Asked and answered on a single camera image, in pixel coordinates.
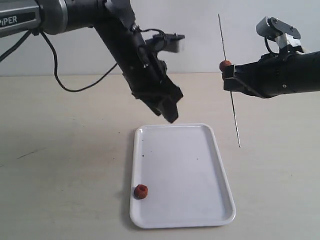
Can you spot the thin metal skewer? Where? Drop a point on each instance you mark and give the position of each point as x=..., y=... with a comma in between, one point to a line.
x=231, y=94

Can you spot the white rectangular plastic tray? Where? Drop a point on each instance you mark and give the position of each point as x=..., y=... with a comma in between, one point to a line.
x=181, y=166

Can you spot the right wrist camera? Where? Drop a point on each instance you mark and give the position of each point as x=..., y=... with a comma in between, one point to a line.
x=279, y=32

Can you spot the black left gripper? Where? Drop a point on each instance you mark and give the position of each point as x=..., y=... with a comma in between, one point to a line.
x=147, y=78

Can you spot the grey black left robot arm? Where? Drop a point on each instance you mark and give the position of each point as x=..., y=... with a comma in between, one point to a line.
x=115, y=23

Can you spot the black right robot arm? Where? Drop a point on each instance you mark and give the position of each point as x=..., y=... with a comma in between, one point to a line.
x=306, y=71

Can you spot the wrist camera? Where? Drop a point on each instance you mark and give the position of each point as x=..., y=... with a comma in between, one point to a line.
x=279, y=32
x=172, y=43

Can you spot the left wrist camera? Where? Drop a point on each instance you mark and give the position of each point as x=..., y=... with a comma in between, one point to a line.
x=172, y=43

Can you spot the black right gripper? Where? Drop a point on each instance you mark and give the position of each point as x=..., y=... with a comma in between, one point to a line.
x=266, y=78

